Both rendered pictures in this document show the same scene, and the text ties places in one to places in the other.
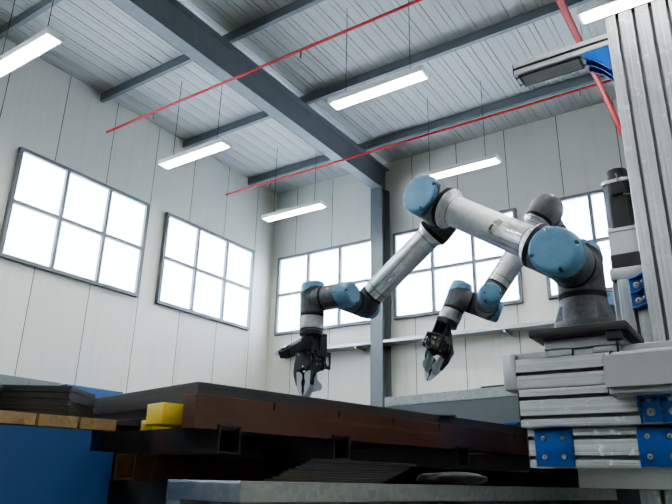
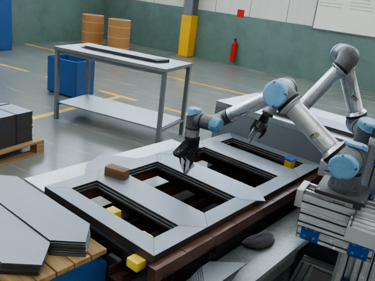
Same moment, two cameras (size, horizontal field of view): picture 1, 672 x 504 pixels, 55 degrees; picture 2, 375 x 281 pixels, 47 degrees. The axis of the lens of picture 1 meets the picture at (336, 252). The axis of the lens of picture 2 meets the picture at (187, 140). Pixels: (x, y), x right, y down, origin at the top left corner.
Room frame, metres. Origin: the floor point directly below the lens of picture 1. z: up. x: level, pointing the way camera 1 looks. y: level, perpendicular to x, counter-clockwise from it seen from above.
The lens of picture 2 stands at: (-0.20, 0.36, 1.83)
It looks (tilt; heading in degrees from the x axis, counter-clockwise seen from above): 19 degrees down; 353
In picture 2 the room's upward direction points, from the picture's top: 7 degrees clockwise
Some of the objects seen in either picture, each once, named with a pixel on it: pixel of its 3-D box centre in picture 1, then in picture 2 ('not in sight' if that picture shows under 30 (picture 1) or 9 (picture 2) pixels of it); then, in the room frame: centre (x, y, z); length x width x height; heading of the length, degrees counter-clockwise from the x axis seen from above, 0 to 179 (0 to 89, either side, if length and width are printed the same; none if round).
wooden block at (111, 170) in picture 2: not in sight; (116, 172); (1.91, 0.44, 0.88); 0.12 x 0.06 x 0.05; 60
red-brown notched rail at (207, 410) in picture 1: (454, 438); (261, 210); (1.74, -0.32, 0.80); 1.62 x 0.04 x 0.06; 135
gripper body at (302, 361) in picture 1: (312, 351); (191, 146); (1.92, 0.06, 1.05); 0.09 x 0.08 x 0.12; 135
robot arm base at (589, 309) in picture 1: (584, 314); (346, 178); (1.56, -0.62, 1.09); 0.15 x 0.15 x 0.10
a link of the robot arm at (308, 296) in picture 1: (313, 299); (194, 118); (1.91, 0.07, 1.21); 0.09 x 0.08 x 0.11; 53
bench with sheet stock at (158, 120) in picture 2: not in sight; (120, 90); (5.33, 0.58, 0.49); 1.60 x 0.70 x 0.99; 59
